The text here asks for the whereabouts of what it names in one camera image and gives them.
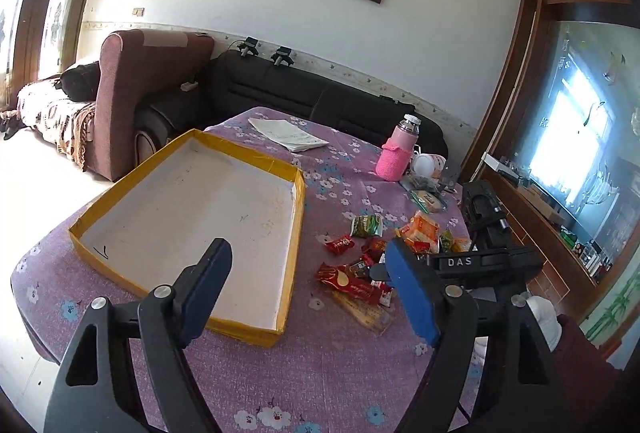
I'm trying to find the pink knitted-sleeve thermos bottle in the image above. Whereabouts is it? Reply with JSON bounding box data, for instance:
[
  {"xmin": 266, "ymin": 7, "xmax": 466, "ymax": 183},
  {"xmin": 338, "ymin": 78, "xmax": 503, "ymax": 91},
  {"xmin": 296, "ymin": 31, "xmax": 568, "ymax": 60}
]
[{"xmin": 376, "ymin": 114, "xmax": 422, "ymax": 182}]

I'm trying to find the small red snack packet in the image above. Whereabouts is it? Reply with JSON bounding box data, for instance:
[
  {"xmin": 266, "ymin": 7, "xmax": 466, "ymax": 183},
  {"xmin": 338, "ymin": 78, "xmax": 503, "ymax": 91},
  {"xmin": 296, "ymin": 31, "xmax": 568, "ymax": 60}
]
[{"xmin": 324, "ymin": 235, "xmax": 357, "ymax": 257}]

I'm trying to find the black leather sofa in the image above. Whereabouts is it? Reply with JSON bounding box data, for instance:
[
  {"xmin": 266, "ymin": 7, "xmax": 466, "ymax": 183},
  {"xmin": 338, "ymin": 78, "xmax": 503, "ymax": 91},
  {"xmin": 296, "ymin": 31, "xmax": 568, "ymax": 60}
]
[{"xmin": 200, "ymin": 49, "xmax": 448, "ymax": 168}]

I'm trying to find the purple floral tablecloth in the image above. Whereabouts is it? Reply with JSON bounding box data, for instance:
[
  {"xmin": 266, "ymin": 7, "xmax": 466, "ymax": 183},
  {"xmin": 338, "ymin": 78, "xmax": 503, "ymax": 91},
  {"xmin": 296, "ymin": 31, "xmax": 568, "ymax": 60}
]
[{"xmin": 11, "ymin": 107, "xmax": 488, "ymax": 433}]

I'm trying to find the decorated glass panel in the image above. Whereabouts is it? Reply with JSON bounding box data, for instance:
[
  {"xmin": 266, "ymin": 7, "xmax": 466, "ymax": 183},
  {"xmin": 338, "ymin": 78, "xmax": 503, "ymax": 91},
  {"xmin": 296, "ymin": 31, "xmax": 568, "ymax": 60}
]
[{"xmin": 514, "ymin": 20, "xmax": 640, "ymax": 275}]

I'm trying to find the brown fabric armchair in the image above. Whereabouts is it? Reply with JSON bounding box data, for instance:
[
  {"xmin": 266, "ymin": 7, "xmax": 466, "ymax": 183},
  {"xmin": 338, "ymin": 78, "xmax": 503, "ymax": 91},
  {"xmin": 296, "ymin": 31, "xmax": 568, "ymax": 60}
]
[{"xmin": 82, "ymin": 29, "xmax": 216, "ymax": 181}]

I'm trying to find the wooden wall cabinet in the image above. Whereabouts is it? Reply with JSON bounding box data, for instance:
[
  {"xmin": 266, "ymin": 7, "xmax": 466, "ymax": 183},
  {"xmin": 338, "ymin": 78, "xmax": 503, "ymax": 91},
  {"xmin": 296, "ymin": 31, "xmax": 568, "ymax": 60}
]
[{"xmin": 459, "ymin": 0, "xmax": 640, "ymax": 366}]

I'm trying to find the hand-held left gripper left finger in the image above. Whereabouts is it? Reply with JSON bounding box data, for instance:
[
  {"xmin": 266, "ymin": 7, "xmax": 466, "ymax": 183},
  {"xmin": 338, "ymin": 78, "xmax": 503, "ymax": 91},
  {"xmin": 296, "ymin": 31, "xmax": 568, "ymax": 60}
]
[{"xmin": 44, "ymin": 238, "xmax": 233, "ymax": 433}]

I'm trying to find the dark red snack packet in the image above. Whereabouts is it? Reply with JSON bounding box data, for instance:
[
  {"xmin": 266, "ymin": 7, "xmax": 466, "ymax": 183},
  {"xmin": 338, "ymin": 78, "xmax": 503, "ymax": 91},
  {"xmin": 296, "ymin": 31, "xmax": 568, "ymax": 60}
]
[{"xmin": 359, "ymin": 238, "xmax": 389, "ymax": 265}]

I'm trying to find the white box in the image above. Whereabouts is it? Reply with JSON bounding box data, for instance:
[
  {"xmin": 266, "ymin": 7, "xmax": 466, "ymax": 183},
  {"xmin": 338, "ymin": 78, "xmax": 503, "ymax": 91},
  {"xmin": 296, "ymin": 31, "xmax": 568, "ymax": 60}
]
[{"xmin": 481, "ymin": 152, "xmax": 520, "ymax": 180}]

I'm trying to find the person's right forearm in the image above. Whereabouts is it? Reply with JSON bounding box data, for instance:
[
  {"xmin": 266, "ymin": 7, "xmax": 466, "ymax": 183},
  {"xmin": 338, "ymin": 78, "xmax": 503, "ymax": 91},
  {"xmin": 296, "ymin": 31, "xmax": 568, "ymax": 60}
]
[{"xmin": 551, "ymin": 313, "xmax": 622, "ymax": 420}]

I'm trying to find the black bag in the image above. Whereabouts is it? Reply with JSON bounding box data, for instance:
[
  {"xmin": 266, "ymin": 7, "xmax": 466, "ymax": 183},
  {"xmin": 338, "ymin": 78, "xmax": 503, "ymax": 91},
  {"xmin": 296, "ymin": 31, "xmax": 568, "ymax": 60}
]
[{"xmin": 55, "ymin": 61, "xmax": 102, "ymax": 102}]

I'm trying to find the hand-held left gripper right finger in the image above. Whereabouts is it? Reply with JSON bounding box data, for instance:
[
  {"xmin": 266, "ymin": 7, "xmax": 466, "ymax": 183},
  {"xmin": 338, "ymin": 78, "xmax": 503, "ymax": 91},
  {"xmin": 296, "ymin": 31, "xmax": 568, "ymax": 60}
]
[{"xmin": 384, "ymin": 238, "xmax": 581, "ymax": 433}]

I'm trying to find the grey wrapper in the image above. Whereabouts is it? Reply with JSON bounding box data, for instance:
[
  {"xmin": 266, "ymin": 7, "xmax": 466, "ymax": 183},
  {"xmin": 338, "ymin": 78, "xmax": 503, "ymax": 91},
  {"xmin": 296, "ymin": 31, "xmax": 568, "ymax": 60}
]
[{"xmin": 399, "ymin": 175, "xmax": 442, "ymax": 192}]

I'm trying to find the yellow cardboard tray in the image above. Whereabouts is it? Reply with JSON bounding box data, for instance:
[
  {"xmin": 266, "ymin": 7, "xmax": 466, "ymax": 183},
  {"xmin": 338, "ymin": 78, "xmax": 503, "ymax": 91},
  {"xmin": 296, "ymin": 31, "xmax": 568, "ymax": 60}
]
[{"xmin": 68, "ymin": 129, "xmax": 307, "ymax": 348}]

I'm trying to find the white cup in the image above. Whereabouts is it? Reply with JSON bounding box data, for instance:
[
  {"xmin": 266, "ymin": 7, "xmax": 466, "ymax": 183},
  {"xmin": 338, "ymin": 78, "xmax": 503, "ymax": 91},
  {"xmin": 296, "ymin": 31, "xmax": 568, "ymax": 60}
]
[{"xmin": 411, "ymin": 153, "xmax": 447, "ymax": 180}]

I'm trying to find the green white snack packet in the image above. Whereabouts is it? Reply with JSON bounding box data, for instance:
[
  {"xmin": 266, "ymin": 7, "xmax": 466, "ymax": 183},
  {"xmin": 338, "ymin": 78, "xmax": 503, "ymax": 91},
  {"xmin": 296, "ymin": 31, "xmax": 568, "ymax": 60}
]
[{"xmin": 409, "ymin": 190, "xmax": 449, "ymax": 214}]

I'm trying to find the stack of white papers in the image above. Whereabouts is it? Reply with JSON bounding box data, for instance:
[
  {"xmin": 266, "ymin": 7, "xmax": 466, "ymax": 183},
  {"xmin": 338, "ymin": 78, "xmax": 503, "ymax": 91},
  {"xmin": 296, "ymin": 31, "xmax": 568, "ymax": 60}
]
[{"xmin": 248, "ymin": 117, "xmax": 330, "ymax": 153}]

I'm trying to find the long red chip packet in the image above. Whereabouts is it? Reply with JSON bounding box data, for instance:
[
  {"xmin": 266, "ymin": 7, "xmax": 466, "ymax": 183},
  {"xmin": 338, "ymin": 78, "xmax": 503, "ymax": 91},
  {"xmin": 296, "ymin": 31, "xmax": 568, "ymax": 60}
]
[{"xmin": 314, "ymin": 262, "xmax": 385, "ymax": 309}]

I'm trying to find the person's right hand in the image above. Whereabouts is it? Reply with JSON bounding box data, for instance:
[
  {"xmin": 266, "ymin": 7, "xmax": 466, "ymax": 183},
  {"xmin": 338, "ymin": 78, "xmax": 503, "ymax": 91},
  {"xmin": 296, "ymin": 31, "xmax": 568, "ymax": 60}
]
[{"xmin": 524, "ymin": 294, "xmax": 562, "ymax": 350}]

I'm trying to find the yellow orange cracker packet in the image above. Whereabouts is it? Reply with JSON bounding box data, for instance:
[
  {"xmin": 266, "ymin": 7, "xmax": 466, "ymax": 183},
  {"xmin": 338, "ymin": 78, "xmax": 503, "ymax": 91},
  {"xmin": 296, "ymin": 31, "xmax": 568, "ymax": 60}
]
[{"xmin": 396, "ymin": 211, "xmax": 442, "ymax": 255}]

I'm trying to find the patterned brown blanket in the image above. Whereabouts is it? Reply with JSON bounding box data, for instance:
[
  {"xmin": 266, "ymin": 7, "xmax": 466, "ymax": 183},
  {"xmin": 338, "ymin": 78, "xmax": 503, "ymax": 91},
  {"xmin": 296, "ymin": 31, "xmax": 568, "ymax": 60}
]
[{"xmin": 16, "ymin": 78, "xmax": 98, "ymax": 171}]

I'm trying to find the wooden glazed door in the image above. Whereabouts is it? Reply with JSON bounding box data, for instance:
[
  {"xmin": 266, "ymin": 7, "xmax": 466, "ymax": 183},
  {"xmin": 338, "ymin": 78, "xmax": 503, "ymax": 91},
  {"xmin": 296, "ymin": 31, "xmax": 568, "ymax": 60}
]
[{"xmin": 0, "ymin": 0, "xmax": 122, "ymax": 114}]

